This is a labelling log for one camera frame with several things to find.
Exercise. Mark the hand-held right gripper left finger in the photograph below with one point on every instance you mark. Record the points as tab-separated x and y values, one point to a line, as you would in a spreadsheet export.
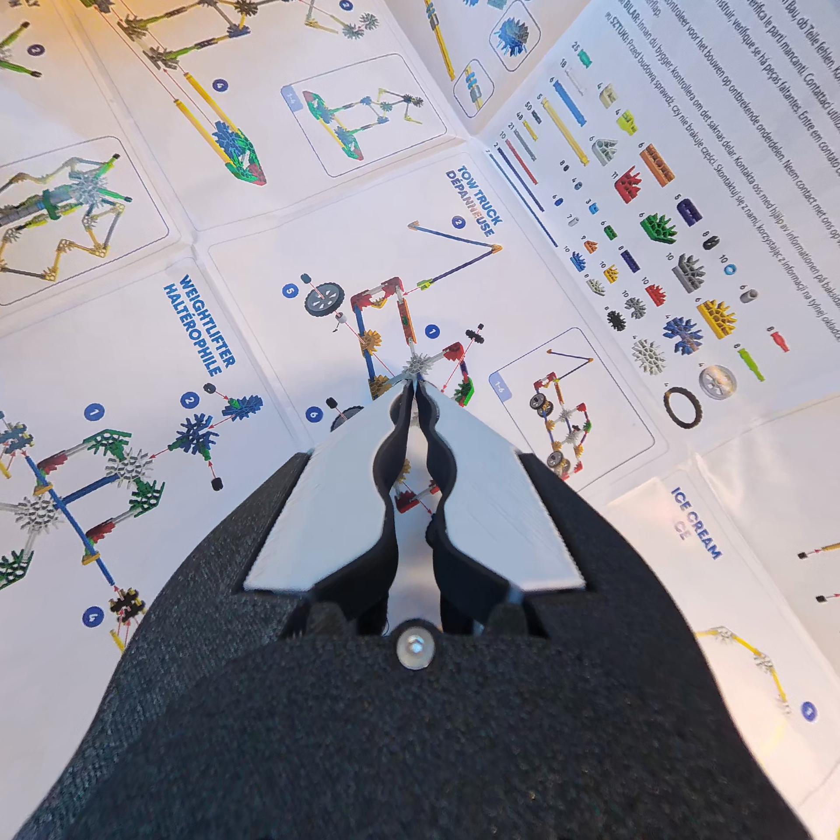
315	525

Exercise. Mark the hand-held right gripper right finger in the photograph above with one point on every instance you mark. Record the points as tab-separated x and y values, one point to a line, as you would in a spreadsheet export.
512	525

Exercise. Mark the white instruction sheet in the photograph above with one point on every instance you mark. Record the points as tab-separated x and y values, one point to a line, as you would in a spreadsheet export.
275	295

